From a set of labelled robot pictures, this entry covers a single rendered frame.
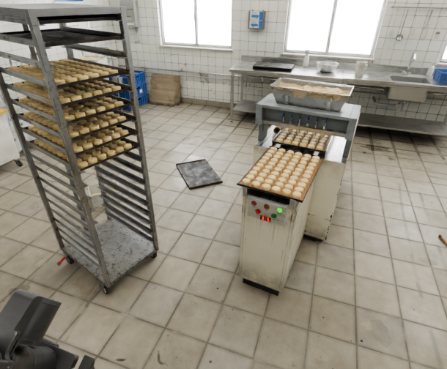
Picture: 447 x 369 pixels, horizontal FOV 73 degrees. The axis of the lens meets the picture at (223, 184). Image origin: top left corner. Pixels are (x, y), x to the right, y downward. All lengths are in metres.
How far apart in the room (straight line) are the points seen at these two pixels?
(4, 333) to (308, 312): 2.05
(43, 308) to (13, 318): 0.04
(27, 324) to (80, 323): 1.89
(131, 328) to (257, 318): 0.85
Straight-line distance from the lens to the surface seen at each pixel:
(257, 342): 2.19
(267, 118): 2.47
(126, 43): 1.86
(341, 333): 2.35
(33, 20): 1.62
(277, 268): 2.16
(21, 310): 0.54
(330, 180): 2.47
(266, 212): 1.85
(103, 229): 2.83
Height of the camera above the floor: 1.88
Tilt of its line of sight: 32 degrees down
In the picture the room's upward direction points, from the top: 1 degrees clockwise
